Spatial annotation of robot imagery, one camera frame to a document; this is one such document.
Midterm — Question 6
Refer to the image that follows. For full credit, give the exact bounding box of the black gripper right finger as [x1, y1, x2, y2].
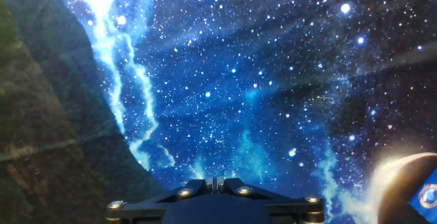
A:
[218, 178, 325, 224]

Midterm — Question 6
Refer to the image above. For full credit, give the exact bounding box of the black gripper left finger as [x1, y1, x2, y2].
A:
[105, 178, 217, 224]

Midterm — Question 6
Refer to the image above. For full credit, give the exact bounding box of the blue tissue box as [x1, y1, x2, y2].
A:
[408, 167, 437, 215]

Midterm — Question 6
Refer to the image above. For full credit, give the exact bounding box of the galaxy and forest print cloth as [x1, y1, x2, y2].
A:
[0, 0, 437, 224]

